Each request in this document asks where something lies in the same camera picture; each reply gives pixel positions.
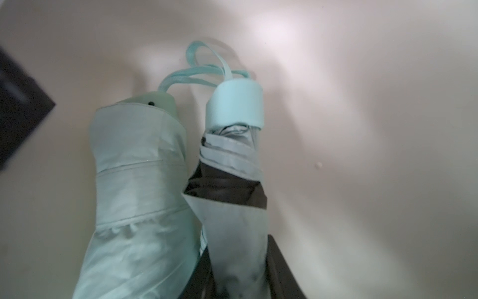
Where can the mint green umbrella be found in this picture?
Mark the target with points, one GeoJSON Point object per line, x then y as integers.
{"type": "Point", "coordinates": [226, 192]}
{"type": "Point", "coordinates": [146, 239]}

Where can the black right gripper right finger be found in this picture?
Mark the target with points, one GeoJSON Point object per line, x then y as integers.
{"type": "Point", "coordinates": [283, 284]}

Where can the cream plastic storage box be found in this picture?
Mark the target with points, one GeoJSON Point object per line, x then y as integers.
{"type": "Point", "coordinates": [370, 145]}

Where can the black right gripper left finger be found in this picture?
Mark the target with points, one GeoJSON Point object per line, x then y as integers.
{"type": "Point", "coordinates": [201, 284]}

